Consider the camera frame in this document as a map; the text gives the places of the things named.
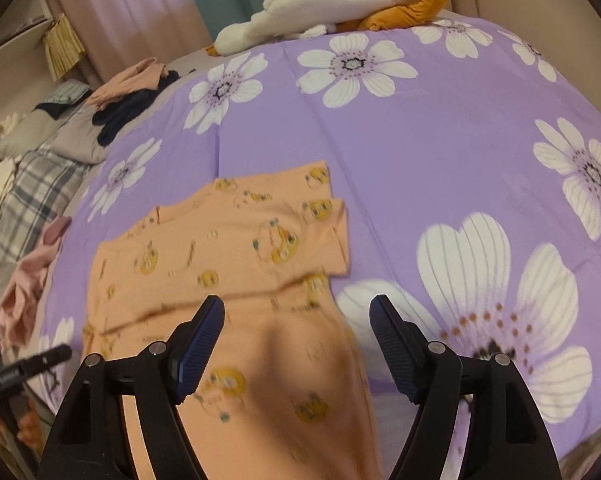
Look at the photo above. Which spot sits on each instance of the orange cartoon print shirt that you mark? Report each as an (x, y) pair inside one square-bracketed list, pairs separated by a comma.
[(220, 250)]

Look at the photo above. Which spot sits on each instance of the yellow pleated cloth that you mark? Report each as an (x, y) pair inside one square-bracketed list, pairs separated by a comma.
[(63, 47)]

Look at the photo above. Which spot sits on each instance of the black cloth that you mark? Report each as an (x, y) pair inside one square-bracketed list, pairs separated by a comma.
[(55, 110)]

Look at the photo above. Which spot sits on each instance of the grey pillow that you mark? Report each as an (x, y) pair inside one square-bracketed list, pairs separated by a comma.
[(28, 135)]

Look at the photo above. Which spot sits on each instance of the grey folded quilt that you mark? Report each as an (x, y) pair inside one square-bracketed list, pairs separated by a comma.
[(88, 135)]

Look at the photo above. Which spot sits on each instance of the white wall shelf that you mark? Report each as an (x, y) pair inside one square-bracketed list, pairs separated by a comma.
[(15, 20)]

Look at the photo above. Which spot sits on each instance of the white goose plush toy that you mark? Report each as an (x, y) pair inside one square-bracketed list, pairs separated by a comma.
[(330, 0)]

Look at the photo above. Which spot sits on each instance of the folded pink clothes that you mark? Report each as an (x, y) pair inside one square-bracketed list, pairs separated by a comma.
[(130, 82)]

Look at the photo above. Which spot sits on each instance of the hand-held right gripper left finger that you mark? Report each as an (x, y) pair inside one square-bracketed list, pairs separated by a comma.
[(200, 345)]

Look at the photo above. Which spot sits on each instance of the purple floral blanket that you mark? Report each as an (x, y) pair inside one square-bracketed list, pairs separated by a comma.
[(405, 150)]

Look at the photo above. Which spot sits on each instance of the grey plaid quilt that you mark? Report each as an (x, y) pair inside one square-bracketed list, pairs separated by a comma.
[(35, 195)]

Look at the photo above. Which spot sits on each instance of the crumpled pink garment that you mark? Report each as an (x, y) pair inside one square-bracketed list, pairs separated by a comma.
[(30, 280)]

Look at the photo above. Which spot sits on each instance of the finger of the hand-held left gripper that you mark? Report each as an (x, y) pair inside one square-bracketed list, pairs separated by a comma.
[(35, 361)]

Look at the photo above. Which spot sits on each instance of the orange cloth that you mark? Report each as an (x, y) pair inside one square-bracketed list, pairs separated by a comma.
[(28, 422)]

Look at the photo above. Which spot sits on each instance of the blue striped pillow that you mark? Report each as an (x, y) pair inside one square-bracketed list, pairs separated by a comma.
[(70, 91)]

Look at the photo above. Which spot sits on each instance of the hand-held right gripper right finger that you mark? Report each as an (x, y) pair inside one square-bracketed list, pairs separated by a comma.
[(395, 345)]

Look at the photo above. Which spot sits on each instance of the pink curtain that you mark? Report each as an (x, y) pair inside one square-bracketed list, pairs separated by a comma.
[(130, 10)]

